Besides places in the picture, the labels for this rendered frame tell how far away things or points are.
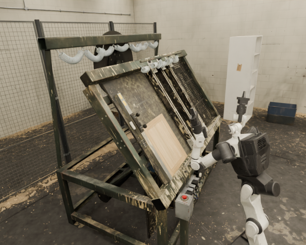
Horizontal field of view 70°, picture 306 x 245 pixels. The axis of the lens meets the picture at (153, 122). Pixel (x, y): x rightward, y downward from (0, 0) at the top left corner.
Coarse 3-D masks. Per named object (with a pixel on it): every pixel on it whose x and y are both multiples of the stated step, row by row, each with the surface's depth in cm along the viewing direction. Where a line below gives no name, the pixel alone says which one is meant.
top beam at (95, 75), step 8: (184, 56) 348; (120, 64) 209; (128, 64) 219; (136, 64) 230; (144, 64) 241; (88, 72) 174; (96, 72) 180; (104, 72) 188; (112, 72) 195; (120, 72) 204; (128, 72) 218; (88, 80) 174; (96, 80) 177; (104, 80) 192
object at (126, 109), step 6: (120, 102) 199; (126, 108) 199; (126, 114) 200; (132, 120) 200; (138, 132) 201; (144, 132) 204; (144, 138) 200; (150, 144) 203; (150, 150) 202; (156, 156) 203; (156, 162) 204; (162, 162) 205; (162, 168) 203; (168, 174) 205; (168, 180) 205
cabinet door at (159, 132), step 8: (152, 120) 224; (160, 120) 235; (144, 128) 209; (152, 128) 219; (160, 128) 229; (168, 128) 239; (152, 136) 214; (160, 136) 224; (168, 136) 234; (152, 144) 208; (160, 144) 218; (168, 144) 228; (176, 144) 239; (160, 152) 213; (168, 152) 222; (176, 152) 233; (184, 152) 244; (168, 160) 217; (176, 160) 227; (168, 168) 211; (176, 168) 221
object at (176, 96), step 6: (168, 60) 263; (156, 72) 274; (162, 72) 270; (162, 78) 273; (168, 78) 275; (168, 84) 272; (168, 90) 275; (174, 90) 275; (174, 96) 273; (174, 102) 276; (180, 102) 273; (180, 108) 276; (186, 108) 278; (186, 114) 275; (186, 120) 277
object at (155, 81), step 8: (160, 64) 247; (152, 72) 251; (152, 80) 254; (160, 88) 252; (160, 96) 256; (168, 96) 257; (168, 104) 255; (176, 112) 258; (176, 120) 257; (184, 128) 256; (184, 136) 260; (192, 136) 261; (192, 144) 258
